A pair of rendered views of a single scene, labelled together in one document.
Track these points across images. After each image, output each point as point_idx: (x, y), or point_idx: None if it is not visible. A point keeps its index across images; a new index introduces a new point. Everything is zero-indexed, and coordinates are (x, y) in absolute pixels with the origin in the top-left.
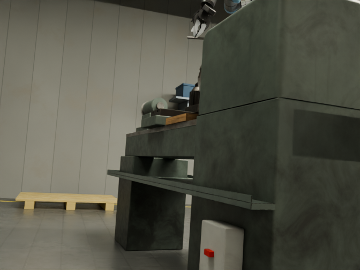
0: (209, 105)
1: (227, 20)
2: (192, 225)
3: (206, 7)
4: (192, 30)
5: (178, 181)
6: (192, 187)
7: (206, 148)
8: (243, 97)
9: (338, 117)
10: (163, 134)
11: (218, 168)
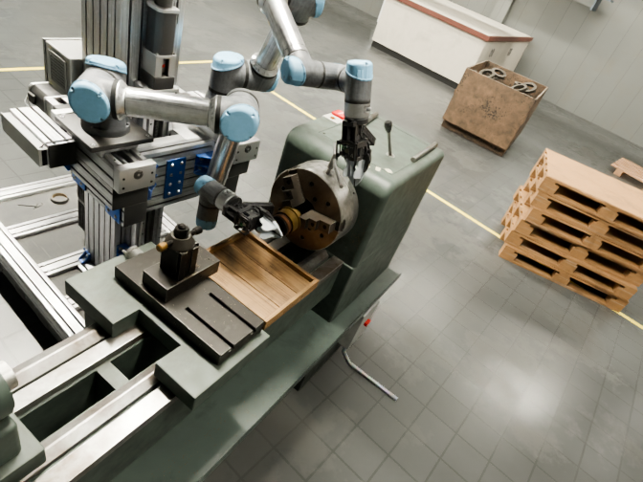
0: (371, 251)
1: (414, 177)
2: None
3: (372, 137)
4: (358, 177)
5: None
6: (364, 312)
7: (356, 282)
8: (397, 230)
9: None
10: None
11: (363, 283)
